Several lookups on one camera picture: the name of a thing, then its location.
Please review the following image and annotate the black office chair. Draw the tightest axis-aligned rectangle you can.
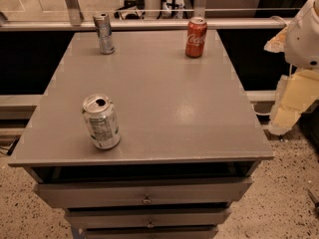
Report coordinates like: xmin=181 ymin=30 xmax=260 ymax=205
xmin=114 ymin=0 xmax=145 ymax=20

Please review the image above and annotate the red coke can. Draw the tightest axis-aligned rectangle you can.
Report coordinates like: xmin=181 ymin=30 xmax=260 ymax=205
xmin=185 ymin=17 xmax=207 ymax=58

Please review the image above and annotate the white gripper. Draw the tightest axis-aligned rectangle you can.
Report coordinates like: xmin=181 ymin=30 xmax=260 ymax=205
xmin=264 ymin=0 xmax=319 ymax=135

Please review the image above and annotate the middle grey drawer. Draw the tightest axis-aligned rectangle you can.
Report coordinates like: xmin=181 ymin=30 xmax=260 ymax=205
xmin=66 ymin=207 xmax=230 ymax=229

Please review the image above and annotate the silver 7up can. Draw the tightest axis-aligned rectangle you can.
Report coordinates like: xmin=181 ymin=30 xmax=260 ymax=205
xmin=82 ymin=94 xmax=121 ymax=149

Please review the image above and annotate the white cable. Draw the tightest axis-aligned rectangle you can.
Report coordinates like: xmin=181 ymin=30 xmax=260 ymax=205
xmin=251 ymin=15 xmax=293 ymax=117

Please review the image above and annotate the tall silver energy drink can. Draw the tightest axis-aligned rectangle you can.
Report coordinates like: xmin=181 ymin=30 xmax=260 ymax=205
xmin=93 ymin=13 xmax=115 ymax=55

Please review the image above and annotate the metal railing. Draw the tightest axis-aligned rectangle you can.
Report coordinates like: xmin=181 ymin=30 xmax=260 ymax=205
xmin=0 ymin=0 xmax=287 ymax=31

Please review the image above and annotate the top grey drawer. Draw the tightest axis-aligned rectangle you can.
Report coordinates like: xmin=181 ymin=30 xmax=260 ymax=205
xmin=34 ymin=177 xmax=252 ymax=208

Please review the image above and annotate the bottom grey drawer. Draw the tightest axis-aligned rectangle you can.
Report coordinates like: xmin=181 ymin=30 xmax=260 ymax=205
xmin=84 ymin=227 xmax=218 ymax=239

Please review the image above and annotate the grey drawer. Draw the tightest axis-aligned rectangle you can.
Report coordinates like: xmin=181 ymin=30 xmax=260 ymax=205
xmin=66 ymin=207 xmax=230 ymax=229
xmin=34 ymin=177 xmax=252 ymax=208
xmin=84 ymin=227 xmax=218 ymax=239

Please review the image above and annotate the grey drawer cabinet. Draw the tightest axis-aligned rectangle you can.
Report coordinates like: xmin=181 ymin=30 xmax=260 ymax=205
xmin=10 ymin=31 xmax=272 ymax=234

